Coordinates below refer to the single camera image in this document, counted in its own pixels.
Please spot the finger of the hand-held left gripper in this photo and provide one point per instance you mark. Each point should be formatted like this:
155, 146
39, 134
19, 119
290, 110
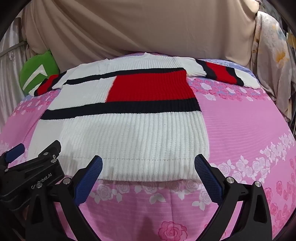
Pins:
52, 149
14, 151

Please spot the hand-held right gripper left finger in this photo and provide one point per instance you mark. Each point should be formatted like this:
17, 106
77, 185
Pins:
89, 178

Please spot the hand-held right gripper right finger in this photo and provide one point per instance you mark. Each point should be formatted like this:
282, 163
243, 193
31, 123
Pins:
207, 178

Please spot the white red black knit sweater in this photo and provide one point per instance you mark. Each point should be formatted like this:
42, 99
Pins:
138, 139

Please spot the pink floral bed sheet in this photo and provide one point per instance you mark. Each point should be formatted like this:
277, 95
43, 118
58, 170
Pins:
231, 127

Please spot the white curtain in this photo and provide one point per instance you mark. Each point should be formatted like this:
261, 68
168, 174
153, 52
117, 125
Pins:
11, 74

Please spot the green cushion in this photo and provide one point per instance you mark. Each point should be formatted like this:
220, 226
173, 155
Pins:
34, 67

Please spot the pale floral cloth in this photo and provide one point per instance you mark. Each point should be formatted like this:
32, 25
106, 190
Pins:
270, 58

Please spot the beige hanging cloth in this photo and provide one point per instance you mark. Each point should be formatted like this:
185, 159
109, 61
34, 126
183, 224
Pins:
138, 27

